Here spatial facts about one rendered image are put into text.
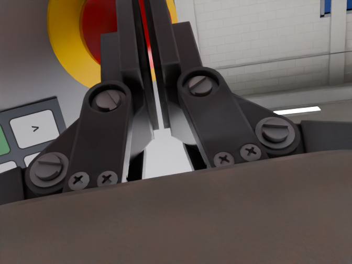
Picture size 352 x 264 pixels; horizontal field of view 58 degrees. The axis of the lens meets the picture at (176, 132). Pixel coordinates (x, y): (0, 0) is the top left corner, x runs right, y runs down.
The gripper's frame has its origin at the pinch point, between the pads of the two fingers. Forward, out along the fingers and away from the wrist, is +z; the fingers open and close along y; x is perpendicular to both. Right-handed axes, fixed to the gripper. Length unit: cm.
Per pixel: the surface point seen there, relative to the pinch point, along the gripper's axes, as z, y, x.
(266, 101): 402, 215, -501
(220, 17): 604, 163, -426
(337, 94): 380, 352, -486
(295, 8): 576, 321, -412
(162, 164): 0.7, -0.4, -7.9
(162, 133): 1.7, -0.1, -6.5
